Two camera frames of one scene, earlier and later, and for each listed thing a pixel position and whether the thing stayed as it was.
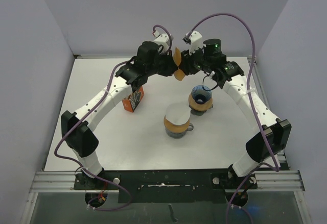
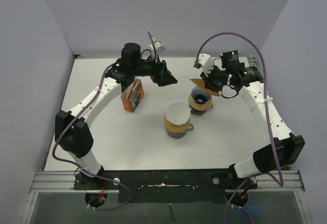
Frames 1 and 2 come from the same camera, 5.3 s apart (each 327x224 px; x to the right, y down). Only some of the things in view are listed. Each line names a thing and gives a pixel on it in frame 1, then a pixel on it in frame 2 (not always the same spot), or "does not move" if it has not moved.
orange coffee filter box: x=131 y=101 does not move
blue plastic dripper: x=200 y=96 does not move
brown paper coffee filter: x=178 y=74 -> x=199 y=82
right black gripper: x=186 y=64 -> x=207 y=80
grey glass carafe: x=180 y=134 does not move
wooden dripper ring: x=201 y=107 does not move
